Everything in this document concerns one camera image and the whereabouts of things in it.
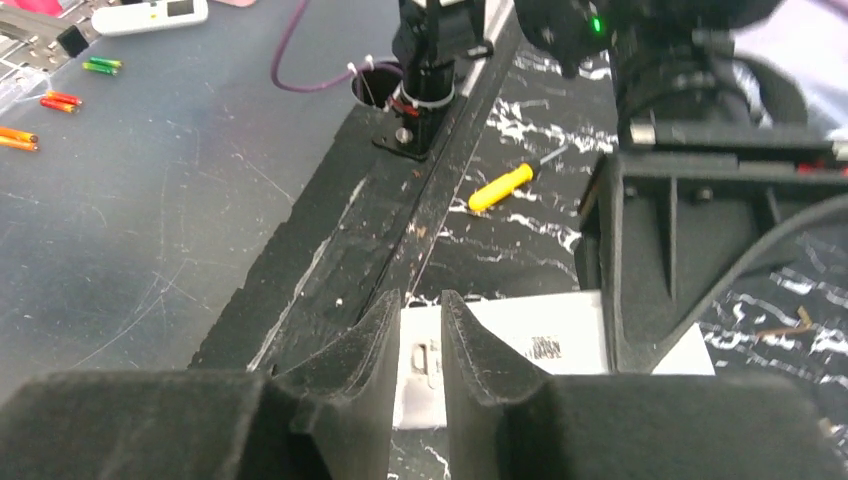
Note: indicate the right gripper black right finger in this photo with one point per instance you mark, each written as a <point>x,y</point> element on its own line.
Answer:
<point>509,419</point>

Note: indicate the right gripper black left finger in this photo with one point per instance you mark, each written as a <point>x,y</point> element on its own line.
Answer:
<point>330,417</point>

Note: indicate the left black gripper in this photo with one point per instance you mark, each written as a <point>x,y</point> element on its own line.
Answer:
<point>663,235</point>

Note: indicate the white remote control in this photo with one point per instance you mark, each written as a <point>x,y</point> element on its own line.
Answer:
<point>562,334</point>
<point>149,16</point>

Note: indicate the green AAA batteries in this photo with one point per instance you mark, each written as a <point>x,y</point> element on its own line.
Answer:
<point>103,65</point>

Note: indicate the red orange AAA batteries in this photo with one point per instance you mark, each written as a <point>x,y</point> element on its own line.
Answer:
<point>60,101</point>

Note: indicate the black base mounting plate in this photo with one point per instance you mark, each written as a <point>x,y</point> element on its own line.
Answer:
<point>365,224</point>

